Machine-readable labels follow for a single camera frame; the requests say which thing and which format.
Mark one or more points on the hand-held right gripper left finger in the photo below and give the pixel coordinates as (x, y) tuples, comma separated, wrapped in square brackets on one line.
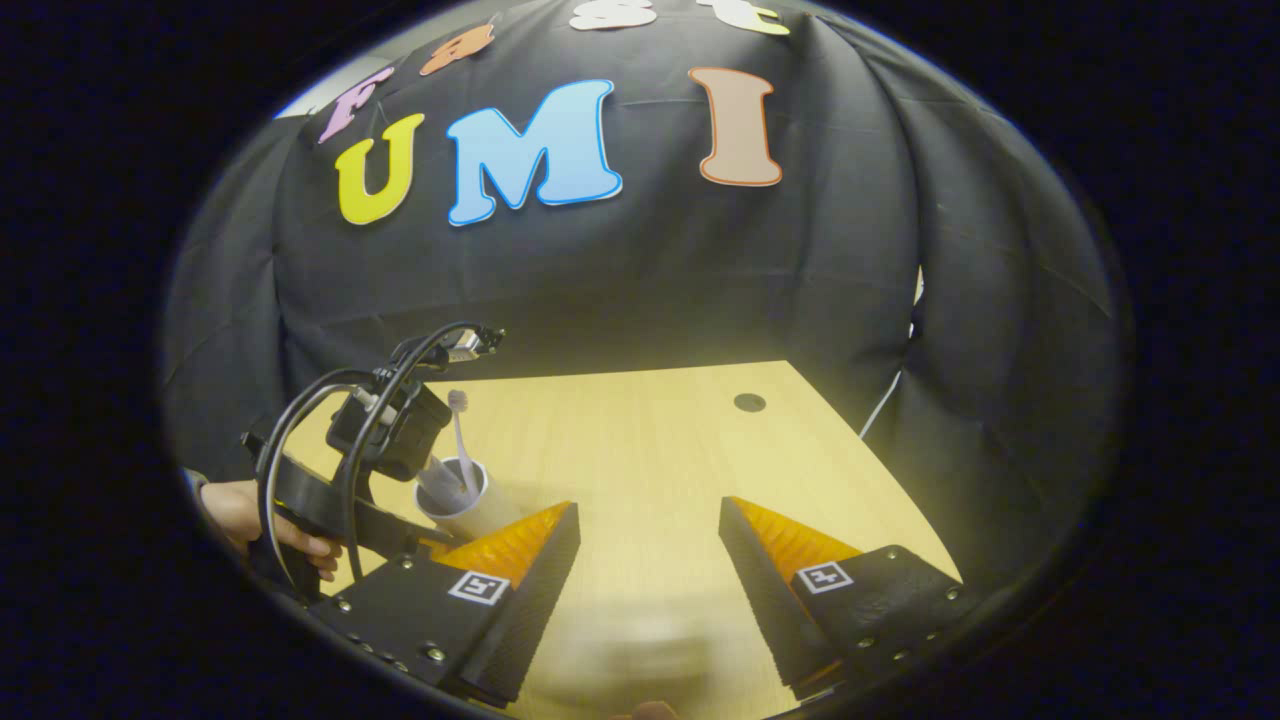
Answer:
[(535, 600)]

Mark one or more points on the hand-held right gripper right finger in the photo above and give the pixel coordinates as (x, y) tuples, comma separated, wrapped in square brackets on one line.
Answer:
[(765, 600)]

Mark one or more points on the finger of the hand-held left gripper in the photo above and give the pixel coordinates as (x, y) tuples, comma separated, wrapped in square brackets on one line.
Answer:
[(410, 530)]

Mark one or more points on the pink and white toothbrush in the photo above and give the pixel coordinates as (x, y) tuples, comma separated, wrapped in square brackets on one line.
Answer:
[(460, 430)]

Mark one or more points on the light wooden desktop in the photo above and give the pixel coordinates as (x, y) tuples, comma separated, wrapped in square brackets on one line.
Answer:
[(650, 450)]

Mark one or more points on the black backdrop cloth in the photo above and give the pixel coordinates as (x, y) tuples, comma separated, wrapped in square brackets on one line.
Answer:
[(700, 280)]

